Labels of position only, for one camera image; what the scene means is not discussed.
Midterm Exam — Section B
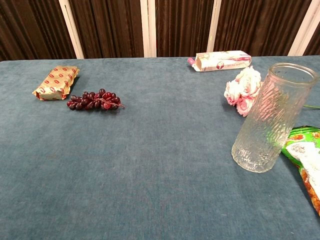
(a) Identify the pink artificial flower bouquet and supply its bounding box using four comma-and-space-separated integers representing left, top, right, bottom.
223, 65, 320, 118

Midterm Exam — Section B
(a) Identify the blue carpeted table surface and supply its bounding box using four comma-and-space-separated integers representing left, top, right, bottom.
0, 56, 320, 240

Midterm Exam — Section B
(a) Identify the textured transparent glass vase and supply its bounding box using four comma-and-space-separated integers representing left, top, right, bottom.
231, 62, 319, 174

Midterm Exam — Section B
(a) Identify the dark red grape bunch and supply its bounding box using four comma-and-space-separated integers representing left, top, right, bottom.
66, 88, 126, 111

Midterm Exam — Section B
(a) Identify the white pink toothpaste box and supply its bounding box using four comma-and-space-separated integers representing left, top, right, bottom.
187, 50, 252, 73

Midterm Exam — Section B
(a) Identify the dark brown curtain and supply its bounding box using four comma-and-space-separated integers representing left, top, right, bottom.
0, 0, 320, 62

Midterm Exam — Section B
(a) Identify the gold red-printed snack packet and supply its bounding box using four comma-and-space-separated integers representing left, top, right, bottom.
32, 65, 81, 101

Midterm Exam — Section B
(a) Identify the green snack bag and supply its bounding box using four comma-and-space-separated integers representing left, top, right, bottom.
281, 125, 320, 217

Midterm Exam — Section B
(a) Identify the white frame post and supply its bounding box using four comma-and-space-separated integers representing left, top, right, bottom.
58, 0, 85, 60
287, 0, 320, 57
139, 0, 157, 58
206, 0, 222, 54

